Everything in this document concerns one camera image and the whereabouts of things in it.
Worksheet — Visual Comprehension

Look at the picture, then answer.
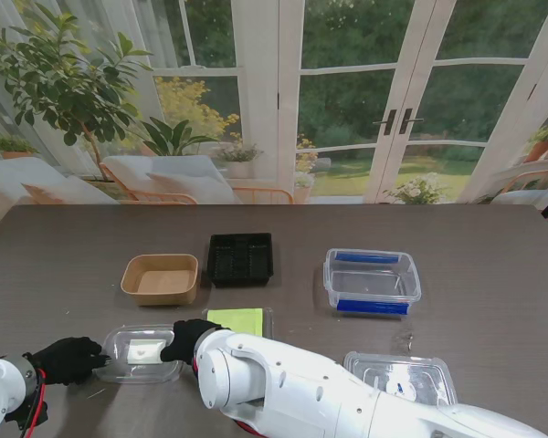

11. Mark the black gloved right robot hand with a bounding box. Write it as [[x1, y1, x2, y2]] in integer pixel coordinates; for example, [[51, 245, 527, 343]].
[[159, 318, 232, 365]]

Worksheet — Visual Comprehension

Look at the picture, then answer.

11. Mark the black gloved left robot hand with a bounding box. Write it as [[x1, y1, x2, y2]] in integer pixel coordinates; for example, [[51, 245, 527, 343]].
[[25, 336, 111, 387]]

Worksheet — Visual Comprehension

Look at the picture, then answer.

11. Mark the clear lid with white label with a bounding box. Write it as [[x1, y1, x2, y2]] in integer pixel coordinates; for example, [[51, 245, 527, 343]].
[[93, 323, 184, 385]]

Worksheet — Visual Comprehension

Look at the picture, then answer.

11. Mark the brown kraft paper container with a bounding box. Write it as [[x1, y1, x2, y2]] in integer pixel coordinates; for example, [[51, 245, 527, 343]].
[[120, 253, 200, 307]]

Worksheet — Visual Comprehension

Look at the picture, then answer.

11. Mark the clear container with blue clips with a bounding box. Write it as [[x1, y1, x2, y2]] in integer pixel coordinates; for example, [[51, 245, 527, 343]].
[[322, 247, 424, 318]]

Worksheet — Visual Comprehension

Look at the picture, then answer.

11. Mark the clear lid with green sheet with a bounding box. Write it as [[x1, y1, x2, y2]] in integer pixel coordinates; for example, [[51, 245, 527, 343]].
[[202, 307, 275, 339]]

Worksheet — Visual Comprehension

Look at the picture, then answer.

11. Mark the black plastic tray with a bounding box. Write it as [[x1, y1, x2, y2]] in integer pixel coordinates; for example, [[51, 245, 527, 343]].
[[205, 232, 275, 289]]

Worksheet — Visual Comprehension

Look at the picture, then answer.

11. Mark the clear lid with blue mark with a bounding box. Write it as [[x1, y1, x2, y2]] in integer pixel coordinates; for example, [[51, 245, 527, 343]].
[[342, 350, 458, 407]]

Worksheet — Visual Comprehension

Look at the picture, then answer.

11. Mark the red left arm cable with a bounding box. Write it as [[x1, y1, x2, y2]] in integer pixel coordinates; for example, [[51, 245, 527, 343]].
[[20, 369, 49, 438]]

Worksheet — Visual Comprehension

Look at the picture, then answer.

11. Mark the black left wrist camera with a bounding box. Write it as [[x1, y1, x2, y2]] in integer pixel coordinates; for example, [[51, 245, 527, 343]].
[[4, 400, 50, 425]]

